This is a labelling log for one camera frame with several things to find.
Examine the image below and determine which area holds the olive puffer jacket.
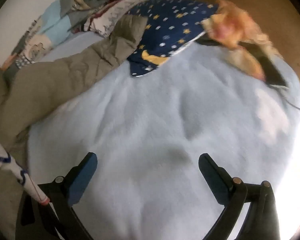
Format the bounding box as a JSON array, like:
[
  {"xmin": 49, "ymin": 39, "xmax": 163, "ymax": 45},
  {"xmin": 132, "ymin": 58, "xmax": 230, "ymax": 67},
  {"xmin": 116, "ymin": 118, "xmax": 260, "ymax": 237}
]
[{"xmin": 0, "ymin": 14, "xmax": 147, "ymax": 240}]

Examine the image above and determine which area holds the patchwork cartoon quilt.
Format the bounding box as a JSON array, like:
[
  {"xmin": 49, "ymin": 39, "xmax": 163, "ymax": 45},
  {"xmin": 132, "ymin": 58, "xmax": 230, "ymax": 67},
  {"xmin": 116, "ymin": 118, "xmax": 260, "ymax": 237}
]
[{"xmin": 0, "ymin": 0, "xmax": 110, "ymax": 70}]

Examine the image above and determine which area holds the wooden headboard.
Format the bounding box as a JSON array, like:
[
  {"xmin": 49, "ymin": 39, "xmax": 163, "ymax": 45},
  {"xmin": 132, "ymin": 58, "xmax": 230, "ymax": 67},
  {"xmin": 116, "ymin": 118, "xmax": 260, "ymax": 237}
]
[{"xmin": 109, "ymin": 0, "xmax": 300, "ymax": 85}]

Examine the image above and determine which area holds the white pillow with red trim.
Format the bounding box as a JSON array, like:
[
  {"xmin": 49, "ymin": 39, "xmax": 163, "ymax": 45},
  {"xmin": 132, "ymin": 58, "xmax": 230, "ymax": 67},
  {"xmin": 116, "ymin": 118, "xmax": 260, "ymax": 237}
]
[{"xmin": 84, "ymin": 0, "xmax": 150, "ymax": 39}]

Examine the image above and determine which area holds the white cord with red tip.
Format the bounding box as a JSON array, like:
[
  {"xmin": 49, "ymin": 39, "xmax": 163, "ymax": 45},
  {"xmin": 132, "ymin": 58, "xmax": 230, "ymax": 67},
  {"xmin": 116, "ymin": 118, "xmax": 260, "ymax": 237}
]
[{"xmin": 0, "ymin": 130, "xmax": 50, "ymax": 205}]

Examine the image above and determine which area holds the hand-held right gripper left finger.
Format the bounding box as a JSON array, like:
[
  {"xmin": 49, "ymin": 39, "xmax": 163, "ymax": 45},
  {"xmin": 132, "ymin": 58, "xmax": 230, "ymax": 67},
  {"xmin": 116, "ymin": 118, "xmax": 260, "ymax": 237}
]
[{"xmin": 15, "ymin": 152, "xmax": 98, "ymax": 240}]

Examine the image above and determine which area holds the black cloth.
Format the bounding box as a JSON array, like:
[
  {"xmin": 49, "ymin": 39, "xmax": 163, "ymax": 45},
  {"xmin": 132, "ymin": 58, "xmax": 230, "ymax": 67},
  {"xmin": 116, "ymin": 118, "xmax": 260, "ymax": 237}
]
[{"xmin": 197, "ymin": 36, "xmax": 300, "ymax": 110}]

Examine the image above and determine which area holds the navy star-printed pillow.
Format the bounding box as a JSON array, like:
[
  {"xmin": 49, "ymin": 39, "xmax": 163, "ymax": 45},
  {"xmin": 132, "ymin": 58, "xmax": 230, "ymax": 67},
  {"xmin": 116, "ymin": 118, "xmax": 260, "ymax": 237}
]
[{"xmin": 126, "ymin": 0, "xmax": 220, "ymax": 78}]

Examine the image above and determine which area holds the light blue bed sheet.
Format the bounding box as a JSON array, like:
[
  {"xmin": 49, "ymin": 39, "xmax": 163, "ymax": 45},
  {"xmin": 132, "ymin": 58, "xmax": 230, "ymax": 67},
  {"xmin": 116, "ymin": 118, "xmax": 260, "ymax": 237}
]
[{"xmin": 27, "ymin": 30, "xmax": 300, "ymax": 240}]

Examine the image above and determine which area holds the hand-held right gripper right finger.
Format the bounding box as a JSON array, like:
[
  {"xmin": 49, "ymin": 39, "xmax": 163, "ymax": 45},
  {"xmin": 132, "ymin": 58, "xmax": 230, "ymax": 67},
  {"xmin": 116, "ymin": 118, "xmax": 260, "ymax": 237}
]
[{"xmin": 198, "ymin": 153, "xmax": 282, "ymax": 240}]

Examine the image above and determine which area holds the orange plush cloth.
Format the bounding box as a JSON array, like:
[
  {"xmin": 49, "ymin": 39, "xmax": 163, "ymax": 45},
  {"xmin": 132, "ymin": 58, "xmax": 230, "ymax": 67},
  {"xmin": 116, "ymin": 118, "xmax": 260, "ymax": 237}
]
[{"xmin": 201, "ymin": 0, "xmax": 285, "ymax": 80}]

